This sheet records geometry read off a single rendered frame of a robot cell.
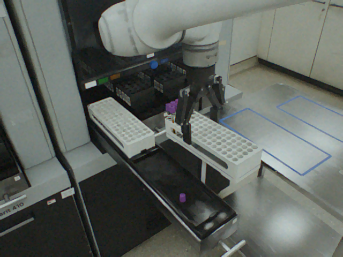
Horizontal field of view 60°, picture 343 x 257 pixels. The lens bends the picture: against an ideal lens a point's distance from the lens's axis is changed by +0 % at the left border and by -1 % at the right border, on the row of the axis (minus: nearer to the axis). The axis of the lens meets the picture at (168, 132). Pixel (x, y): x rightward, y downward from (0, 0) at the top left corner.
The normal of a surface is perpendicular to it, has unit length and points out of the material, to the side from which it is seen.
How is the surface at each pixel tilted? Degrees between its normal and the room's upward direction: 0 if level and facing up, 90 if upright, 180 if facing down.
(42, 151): 90
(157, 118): 90
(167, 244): 0
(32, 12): 90
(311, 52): 90
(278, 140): 0
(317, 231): 0
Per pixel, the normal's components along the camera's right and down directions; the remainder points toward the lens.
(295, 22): -0.81, 0.37
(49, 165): -0.03, -0.80
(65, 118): 0.59, 0.47
